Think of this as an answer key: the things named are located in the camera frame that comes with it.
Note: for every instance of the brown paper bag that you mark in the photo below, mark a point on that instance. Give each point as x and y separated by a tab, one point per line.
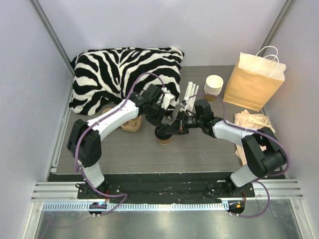
254	80

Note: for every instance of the beige cloth bag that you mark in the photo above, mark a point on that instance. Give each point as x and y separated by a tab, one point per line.
247	120

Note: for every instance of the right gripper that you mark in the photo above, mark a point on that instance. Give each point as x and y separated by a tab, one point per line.
181	123

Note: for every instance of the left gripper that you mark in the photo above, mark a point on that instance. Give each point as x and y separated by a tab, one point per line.
157	117

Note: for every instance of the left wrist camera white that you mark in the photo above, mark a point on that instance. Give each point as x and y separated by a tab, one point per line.
167	98

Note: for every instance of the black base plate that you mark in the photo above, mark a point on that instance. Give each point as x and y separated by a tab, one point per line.
166	188

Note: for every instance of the white wrapped straw right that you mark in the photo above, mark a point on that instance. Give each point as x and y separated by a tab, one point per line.
195	94

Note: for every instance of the cardboard cup carrier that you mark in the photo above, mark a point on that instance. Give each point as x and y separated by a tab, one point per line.
132	125

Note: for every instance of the single paper cup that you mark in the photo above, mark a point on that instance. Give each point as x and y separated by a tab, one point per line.
164	140

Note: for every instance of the zebra print pillow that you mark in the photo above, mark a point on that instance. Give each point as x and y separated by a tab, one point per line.
105	76

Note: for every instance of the black lid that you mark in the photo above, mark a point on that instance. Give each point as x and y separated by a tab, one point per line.
160	132

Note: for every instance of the white wrapped straw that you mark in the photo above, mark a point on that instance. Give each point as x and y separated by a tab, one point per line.
188	91
195	94

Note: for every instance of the white wrapped straw middle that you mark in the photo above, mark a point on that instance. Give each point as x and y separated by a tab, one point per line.
190	91

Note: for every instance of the aluminium rail frame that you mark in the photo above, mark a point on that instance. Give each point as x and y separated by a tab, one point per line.
276	212

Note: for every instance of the white wrapped straw left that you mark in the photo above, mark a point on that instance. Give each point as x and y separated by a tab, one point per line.
188	91

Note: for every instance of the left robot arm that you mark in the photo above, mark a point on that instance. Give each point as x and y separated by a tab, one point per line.
85	139

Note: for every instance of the stack of paper cups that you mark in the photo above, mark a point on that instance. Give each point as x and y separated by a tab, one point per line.
213	87

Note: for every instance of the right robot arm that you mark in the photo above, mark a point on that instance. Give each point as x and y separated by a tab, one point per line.
263	152

